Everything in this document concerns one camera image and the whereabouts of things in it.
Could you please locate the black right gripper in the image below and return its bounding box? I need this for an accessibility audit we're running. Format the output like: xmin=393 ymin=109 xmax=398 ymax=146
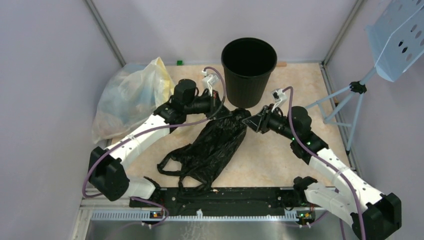
xmin=242 ymin=103 xmax=297 ymax=141

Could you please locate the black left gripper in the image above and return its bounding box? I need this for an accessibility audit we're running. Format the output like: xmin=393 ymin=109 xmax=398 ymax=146
xmin=184 ymin=89 xmax=233 ymax=120

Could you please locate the black plastic trash bag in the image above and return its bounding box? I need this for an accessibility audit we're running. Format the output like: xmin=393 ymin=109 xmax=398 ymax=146
xmin=157 ymin=108 xmax=251 ymax=198

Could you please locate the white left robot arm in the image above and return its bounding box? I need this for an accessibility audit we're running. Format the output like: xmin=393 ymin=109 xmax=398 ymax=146
xmin=82 ymin=66 xmax=231 ymax=207

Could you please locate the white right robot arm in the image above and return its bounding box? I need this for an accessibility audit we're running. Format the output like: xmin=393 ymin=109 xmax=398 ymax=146
xmin=242 ymin=88 xmax=402 ymax=240

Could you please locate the black plastic trash bin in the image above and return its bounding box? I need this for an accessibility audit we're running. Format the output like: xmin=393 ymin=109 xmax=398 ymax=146
xmin=221 ymin=37 xmax=278 ymax=109

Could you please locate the small wooden block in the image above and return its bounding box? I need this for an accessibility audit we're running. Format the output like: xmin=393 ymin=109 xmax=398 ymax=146
xmin=276 ymin=61 xmax=287 ymax=67

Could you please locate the translucent yellow plastic bag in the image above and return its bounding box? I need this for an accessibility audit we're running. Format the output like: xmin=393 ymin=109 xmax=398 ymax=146
xmin=91 ymin=57 xmax=175 ymax=144

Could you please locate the light blue tripod stand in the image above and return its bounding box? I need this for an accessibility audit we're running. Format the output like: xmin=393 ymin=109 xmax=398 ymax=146
xmin=305 ymin=67 xmax=377 ymax=155

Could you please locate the perforated light blue panel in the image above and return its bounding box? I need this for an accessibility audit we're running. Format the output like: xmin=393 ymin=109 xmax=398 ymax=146
xmin=365 ymin=0 xmax=424 ymax=82

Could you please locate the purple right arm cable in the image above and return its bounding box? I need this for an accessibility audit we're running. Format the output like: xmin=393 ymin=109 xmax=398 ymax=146
xmin=281 ymin=86 xmax=367 ymax=240

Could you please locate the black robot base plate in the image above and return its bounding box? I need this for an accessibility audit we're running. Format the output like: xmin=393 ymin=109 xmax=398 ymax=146
xmin=150 ymin=187 xmax=311 ymax=217

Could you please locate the white slotted cable duct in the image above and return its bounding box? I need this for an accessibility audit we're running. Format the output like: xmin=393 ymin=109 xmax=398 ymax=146
xmin=91 ymin=209 xmax=311 ymax=222

